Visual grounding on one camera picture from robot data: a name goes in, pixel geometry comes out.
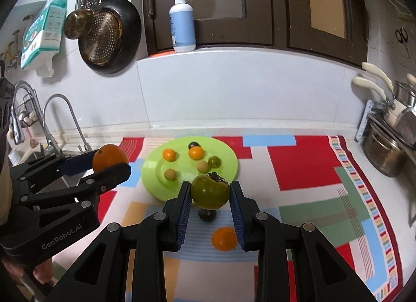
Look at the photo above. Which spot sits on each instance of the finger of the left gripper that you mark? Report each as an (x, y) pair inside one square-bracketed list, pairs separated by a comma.
[(88, 189), (58, 165)]

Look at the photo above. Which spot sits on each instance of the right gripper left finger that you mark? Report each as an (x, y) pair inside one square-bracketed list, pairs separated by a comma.
[(100, 272)]

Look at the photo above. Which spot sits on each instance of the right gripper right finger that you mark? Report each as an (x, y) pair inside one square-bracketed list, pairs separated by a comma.
[(286, 252)]

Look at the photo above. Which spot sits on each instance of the orange front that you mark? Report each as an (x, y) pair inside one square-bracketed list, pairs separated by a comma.
[(107, 156)]

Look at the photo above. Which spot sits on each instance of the tan fruit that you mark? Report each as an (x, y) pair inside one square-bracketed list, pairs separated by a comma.
[(170, 174), (203, 166)]

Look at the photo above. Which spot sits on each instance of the small orange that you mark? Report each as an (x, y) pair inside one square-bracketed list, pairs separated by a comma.
[(169, 155)]

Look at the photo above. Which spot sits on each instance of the dark plum front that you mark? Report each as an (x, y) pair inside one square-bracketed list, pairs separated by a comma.
[(207, 215)]

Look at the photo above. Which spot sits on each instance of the dark plum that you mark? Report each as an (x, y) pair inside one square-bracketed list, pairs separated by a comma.
[(193, 144), (207, 215)]

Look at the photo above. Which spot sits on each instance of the green tomato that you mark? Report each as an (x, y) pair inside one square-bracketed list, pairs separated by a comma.
[(210, 191), (214, 162)]

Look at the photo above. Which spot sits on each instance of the chrome kitchen faucet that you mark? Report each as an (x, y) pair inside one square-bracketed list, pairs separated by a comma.
[(17, 129)]

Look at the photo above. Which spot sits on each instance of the thin gooseneck faucet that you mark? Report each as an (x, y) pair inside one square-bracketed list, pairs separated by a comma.
[(58, 116)]

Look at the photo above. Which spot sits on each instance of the green plate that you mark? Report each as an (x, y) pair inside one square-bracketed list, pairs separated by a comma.
[(154, 166)]

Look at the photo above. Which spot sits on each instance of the colourful patterned tablecloth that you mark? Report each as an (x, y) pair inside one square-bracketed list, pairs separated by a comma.
[(325, 180)]

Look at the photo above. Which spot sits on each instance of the steel stock pot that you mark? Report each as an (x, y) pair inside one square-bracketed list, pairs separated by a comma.
[(383, 152)]

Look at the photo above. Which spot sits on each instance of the green white bag box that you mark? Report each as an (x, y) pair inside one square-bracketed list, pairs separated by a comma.
[(42, 38)]

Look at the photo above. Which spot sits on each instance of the black frying pan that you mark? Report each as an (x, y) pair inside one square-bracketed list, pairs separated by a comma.
[(112, 42)]

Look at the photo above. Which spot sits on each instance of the small brass saucepan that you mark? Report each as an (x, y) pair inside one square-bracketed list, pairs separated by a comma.
[(78, 23)]

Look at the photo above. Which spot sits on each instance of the metal spatula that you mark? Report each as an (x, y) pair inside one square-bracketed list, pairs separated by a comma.
[(406, 126)]

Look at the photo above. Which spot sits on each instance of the white dish rack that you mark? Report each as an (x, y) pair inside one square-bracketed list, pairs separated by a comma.
[(371, 107)]

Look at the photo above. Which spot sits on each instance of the blue soap pump bottle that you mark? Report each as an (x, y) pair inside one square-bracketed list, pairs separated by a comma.
[(182, 27)]

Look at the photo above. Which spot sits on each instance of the black wire sponge basket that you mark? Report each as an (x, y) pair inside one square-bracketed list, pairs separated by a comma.
[(27, 115)]

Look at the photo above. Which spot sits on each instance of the cream pan handle lower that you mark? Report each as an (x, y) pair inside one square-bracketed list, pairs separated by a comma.
[(362, 82)]

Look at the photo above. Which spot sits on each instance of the cream pan handle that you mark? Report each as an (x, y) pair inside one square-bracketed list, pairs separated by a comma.
[(362, 82), (375, 70)]

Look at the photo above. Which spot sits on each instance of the cream pan handle upper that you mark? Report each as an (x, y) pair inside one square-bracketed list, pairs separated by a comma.
[(375, 70)]

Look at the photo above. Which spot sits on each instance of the black scissors on wall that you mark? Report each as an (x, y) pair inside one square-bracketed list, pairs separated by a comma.
[(402, 36)]

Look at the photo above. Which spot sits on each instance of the dark brown window frame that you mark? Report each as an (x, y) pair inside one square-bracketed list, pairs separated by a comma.
[(334, 29)]

